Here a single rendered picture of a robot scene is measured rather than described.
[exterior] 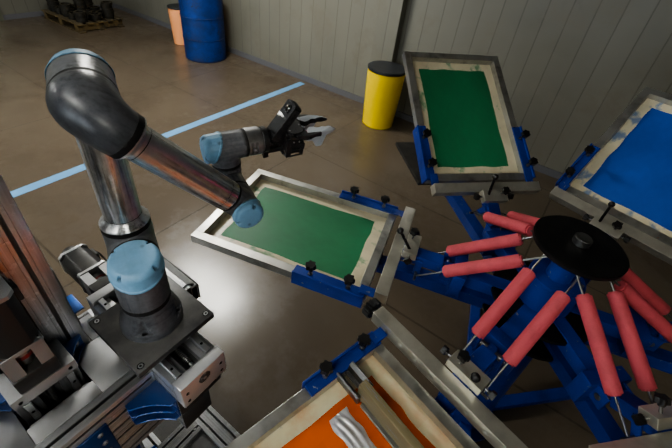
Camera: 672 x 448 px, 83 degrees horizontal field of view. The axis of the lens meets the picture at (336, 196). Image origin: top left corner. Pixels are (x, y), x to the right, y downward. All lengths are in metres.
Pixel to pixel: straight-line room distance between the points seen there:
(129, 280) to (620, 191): 2.14
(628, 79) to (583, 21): 0.67
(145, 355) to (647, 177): 2.26
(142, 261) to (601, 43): 4.19
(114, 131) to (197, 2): 5.62
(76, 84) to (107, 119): 0.07
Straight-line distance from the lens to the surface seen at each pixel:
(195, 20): 6.40
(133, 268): 0.98
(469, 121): 2.25
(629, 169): 2.43
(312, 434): 1.31
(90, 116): 0.77
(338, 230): 1.81
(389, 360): 1.40
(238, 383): 2.44
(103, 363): 1.25
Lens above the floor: 2.18
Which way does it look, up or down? 37 degrees down
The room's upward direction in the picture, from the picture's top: 7 degrees clockwise
